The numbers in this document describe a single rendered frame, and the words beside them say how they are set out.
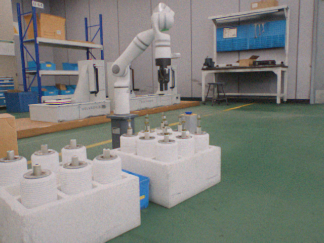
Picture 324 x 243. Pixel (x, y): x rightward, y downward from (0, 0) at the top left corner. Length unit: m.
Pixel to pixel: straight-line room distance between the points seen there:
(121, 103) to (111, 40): 7.09
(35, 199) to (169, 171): 0.51
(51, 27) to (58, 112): 3.60
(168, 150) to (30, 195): 0.56
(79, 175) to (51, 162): 0.23
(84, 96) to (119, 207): 2.81
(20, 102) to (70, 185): 4.79
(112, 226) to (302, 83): 5.64
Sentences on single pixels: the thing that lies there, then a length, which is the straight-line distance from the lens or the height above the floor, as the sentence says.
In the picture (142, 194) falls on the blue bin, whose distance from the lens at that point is 1.14.
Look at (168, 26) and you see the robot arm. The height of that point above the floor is 0.75.
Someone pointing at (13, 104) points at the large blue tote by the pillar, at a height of 0.15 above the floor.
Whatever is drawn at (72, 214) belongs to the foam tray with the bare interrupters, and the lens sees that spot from 0.87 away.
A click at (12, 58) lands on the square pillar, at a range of 7.67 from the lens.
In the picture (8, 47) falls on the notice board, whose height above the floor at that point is 1.39.
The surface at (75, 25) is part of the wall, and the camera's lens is 10.04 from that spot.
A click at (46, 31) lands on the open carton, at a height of 1.60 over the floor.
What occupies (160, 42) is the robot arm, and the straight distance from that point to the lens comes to 1.30.
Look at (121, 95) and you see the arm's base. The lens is 1.72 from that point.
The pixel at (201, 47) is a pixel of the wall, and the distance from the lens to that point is 6.99.
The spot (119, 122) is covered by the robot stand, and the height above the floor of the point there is 0.26.
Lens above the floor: 0.51
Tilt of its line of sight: 8 degrees down
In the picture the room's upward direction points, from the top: 1 degrees counter-clockwise
